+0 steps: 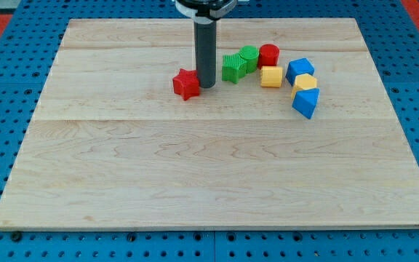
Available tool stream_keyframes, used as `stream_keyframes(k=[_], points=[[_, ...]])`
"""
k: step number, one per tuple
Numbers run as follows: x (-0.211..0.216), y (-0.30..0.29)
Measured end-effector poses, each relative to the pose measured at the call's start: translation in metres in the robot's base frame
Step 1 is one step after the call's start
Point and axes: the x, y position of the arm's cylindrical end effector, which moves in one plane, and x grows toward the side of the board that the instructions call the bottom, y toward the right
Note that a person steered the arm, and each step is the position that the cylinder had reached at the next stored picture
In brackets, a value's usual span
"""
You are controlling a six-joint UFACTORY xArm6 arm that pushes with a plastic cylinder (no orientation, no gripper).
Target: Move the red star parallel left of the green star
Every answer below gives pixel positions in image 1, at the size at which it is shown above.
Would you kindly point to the green cylinder block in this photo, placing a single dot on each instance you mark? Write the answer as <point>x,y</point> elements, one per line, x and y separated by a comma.
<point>250,54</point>

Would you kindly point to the yellow rounded cube block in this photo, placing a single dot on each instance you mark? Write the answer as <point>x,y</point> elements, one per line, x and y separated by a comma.
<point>271,76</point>

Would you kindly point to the green star block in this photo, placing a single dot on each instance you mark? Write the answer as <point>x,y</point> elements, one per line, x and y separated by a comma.
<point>233,68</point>

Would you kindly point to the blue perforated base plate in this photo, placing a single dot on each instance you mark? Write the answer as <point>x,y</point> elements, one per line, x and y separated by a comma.
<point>28,46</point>

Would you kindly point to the red cylinder block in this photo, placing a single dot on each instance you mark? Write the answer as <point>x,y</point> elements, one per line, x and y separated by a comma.
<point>268,55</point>

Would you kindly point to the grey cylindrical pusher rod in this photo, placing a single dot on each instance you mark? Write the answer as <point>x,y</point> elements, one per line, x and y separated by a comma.
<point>205,36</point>

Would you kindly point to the blue cube block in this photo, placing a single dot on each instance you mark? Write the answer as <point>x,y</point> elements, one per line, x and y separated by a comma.
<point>298,67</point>

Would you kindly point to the blue triangle block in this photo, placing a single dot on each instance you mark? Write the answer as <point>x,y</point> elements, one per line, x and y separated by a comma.
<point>305,102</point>

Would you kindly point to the black and white wrist flange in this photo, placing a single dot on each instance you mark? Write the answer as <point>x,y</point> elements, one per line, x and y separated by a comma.
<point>205,11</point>

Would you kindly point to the wooden board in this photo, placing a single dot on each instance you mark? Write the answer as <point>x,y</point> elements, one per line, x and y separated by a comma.
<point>111,147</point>

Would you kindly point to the yellow hexagon block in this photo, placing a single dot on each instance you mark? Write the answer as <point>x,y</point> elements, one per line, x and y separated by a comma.
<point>303,82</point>

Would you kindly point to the red star block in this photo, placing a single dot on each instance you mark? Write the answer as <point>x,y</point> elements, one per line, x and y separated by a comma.
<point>186,84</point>

